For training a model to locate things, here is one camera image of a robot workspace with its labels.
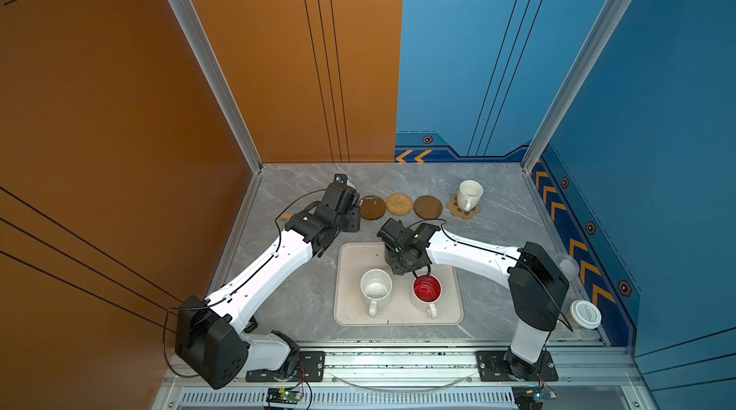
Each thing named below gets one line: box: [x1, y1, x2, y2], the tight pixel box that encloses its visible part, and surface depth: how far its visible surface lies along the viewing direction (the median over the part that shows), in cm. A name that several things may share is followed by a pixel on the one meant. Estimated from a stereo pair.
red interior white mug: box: [412, 272, 443, 319], surface depth 82 cm
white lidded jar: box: [569, 299, 602, 330], surface depth 77 cm
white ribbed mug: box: [360, 268, 393, 319], surface depth 82 cm
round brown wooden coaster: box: [413, 195, 443, 221], surface depth 108 cm
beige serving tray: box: [333, 241, 464, 327], surface depth 84 cm
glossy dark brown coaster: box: [359, 195, 387, 221], surface depth 109 cm
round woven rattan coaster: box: [385, 193, 414, 217], surface depth 110 cm
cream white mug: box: [457, 179, 484, 212], surface depth 101 cm
